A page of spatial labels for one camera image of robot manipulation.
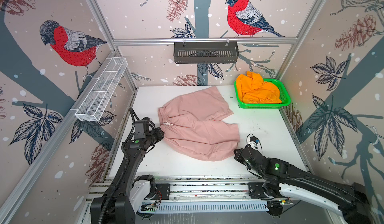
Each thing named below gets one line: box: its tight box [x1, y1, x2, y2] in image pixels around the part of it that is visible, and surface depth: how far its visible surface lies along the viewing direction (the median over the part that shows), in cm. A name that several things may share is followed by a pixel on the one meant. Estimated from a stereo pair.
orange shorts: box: [236, 71, 282, 104], surface depth 112 cm
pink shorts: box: [158, 86, 241, 162], surface depth 98 cm
